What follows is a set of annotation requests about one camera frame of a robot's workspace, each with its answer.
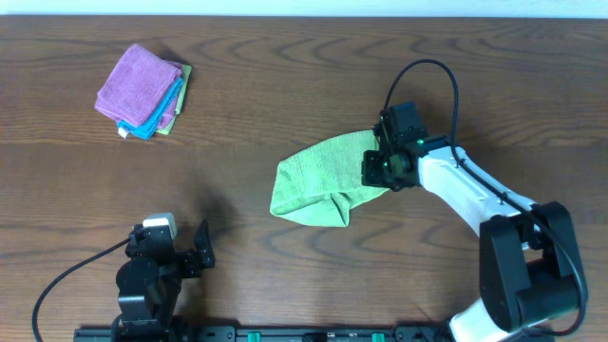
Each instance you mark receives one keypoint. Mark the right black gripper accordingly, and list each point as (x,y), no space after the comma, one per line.
(372,169)

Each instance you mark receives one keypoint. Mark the purple folded cloth lower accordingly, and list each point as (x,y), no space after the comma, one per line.
(168,116)

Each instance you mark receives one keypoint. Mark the purple folded cloth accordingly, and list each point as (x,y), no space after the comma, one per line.
(168,116)
(136,86)

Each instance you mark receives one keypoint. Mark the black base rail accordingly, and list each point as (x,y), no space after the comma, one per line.
(232,334)

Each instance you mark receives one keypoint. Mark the purple folded cloth top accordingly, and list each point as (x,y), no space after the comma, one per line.
(136,86)

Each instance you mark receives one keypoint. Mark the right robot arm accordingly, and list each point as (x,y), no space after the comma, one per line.
(529,262)

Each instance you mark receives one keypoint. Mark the green folded cloth bottom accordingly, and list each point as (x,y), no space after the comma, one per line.
(183,90)

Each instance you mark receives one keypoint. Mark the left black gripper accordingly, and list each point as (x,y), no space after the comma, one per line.
(188,261)

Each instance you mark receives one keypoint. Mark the blue folded cloth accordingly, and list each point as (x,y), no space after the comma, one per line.
(146,130)

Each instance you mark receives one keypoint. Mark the green microfiber cloth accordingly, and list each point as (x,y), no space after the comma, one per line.
(319,185)

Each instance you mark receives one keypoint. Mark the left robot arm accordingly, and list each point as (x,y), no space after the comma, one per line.
(150,281)

